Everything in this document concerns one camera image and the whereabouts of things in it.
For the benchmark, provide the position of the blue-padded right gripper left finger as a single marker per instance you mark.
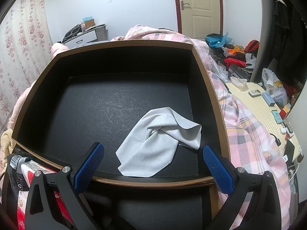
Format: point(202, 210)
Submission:
point(42, 210)

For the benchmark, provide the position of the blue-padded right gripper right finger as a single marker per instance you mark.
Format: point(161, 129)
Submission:
point(263, 212)

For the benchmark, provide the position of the red white tissue pack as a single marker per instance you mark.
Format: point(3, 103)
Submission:
point(28, 169)

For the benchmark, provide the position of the white grey cloth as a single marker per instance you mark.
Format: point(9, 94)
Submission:
point(151, 144)

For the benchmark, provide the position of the black packaged item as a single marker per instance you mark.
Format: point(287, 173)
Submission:
point(17, 181)

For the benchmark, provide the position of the pink plaid duvet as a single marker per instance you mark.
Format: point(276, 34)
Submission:
point(251, 146)

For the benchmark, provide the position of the black cardboard box near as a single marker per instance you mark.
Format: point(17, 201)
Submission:
point(184, 197)

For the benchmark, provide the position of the black cardboard box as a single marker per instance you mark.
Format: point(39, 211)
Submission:
point(184, 197)
point(99, 92)

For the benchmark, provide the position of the yellow towel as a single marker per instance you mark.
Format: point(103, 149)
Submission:
point(7, 146)

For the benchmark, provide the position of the teal small box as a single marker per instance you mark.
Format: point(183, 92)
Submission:
point(277, 116)

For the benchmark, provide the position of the light blue box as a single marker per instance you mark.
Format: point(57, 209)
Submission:
point(268, 99)

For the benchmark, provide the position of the white remote device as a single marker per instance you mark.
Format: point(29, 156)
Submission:
point(254, 93)

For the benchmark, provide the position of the white plastic bag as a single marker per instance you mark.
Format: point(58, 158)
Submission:
point(274, 87)

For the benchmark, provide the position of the black cardboard box far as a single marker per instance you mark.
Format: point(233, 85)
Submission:
point(99, 92)

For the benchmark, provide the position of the pile of colourful clothes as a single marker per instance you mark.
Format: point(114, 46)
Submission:
point(245, 58)

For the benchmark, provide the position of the pink pillow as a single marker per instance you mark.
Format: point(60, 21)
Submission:
point(58, 48)

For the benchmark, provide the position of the blue plastic bag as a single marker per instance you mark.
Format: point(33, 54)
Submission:
point(217, 41)

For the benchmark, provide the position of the white bedside cabinet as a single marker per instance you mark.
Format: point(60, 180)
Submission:
point(94, 34)

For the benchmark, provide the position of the floral pink curtain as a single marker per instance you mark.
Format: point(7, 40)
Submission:
point(25, 51)

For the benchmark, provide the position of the hanging black clothes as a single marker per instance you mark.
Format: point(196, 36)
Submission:
point(289, 41)

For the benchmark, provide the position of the cream door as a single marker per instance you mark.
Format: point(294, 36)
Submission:
point(199, 18)

